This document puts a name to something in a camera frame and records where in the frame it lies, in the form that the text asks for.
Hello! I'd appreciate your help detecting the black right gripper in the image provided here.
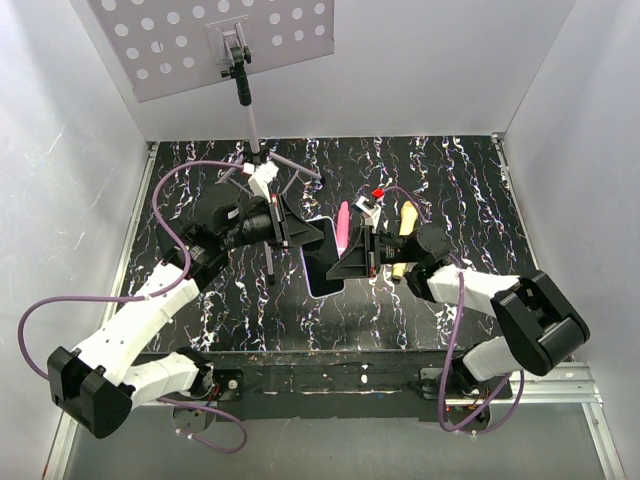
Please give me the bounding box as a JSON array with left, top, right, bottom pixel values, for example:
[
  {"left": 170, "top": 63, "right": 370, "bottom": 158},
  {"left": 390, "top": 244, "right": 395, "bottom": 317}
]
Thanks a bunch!
[{"left": 323, "top": 226, "right": 420, "bottom": 279}]

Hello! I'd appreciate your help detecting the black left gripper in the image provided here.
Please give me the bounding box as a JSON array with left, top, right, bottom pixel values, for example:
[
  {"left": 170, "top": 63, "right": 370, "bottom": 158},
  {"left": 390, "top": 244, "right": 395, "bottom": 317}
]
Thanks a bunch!
[{"left": 221, "top": 193, "right": 324, "bottom": 251}]

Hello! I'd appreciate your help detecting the lilac phone case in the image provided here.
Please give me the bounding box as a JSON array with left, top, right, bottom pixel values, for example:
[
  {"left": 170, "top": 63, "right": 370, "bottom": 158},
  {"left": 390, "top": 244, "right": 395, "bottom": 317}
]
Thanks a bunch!
[{"left": 301, "top": 216, "right": 346, "bottom": 300}]

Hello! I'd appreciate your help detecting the teal smartphone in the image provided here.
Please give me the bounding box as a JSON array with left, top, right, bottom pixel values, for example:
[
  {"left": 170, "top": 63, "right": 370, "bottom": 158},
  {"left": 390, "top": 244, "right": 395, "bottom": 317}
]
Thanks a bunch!
[{"left": 303, "top": 218, "right": 344, "bottom": 297}]

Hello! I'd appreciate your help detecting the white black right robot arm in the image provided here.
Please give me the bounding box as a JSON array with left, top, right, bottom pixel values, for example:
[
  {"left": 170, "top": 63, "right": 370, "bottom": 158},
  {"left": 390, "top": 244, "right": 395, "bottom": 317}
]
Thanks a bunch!
[{"left": 327, "top": 225, "right": 590, "bottom": 398}]

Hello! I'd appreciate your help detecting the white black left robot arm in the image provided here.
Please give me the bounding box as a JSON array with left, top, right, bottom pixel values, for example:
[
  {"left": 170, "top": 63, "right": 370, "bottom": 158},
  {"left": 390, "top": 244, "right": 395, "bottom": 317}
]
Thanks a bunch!
[{"left": 47, "top": 184, "right": 324, "bottom": 439}]

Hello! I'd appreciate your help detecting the pink marker pen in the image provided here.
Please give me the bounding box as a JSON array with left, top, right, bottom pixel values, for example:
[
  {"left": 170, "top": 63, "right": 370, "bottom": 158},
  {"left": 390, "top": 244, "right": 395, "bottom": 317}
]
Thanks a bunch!
[{"left": 335, "top": 201, "right": 350, "bottom": 256}]

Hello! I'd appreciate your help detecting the yellow marker pen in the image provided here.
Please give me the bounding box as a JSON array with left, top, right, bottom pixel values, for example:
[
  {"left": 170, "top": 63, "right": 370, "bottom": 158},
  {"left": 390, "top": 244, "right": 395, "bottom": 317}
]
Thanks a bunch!
[{"left": 391, "top": 201, "right": 418, "bottom": 283}]

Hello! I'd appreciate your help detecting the lilac tripod stand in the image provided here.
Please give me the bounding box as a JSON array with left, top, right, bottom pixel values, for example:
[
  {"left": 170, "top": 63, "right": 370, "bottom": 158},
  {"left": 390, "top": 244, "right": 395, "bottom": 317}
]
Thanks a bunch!
[{"left": 195, "top": 17, "right": 322, "bottom": 285}]

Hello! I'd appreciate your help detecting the perforated calibration board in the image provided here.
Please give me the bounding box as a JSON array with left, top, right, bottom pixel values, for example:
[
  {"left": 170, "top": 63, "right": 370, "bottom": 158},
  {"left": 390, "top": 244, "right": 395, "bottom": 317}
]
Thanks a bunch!
[{"left": 72, "top": 1, "right": 335, "bottom": 103}]

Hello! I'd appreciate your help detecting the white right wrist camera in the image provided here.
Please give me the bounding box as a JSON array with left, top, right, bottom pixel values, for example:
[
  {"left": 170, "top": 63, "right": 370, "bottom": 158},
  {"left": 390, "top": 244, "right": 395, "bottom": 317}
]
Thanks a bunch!
[{"left": 352, "top": 188, "right": 385, "bottom": 230}]

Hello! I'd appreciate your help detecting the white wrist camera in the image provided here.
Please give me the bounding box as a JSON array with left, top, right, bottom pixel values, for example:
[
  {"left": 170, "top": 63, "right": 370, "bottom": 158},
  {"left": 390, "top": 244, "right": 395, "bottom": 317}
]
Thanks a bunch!
[
  {"left": 242, "top": 161, "right": 278, "bottom": 202},
  {"left": 352, "top": 188, "right": 385, "bottom": 230}
]

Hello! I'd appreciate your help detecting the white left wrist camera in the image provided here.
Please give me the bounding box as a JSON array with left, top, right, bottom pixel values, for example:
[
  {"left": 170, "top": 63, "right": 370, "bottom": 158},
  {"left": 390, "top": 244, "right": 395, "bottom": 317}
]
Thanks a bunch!
[{"left": 242, "top": 161, "right": 278, "bottom": 202}]

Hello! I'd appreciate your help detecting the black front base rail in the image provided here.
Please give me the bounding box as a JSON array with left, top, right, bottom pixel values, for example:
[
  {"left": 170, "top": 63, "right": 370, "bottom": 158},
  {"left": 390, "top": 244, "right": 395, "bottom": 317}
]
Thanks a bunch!
[{"left": 127, "top": 349, "right": 541, "bottom": 421}]

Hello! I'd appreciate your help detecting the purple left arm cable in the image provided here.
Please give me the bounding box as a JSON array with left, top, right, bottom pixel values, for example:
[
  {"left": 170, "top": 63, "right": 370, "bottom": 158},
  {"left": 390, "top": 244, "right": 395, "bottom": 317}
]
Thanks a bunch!
[{"left": 17, "top": 159, "right": 250, "bottom": 455}]

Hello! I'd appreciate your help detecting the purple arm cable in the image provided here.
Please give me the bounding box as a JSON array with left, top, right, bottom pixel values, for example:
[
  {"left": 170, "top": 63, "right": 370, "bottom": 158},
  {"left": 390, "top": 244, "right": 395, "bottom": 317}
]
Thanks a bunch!
[
  {"left": 379, "top": 185, "right": 526, "bottom": 433},
  {"left": 17, "top": 159, "right": 250, "bottom": 455}
]

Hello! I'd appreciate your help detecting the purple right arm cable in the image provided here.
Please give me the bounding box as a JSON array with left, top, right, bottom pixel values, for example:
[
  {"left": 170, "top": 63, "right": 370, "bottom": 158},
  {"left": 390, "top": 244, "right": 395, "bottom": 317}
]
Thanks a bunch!
[{"left": 379, "top": 185, "right": 526, "bottom": 433}]

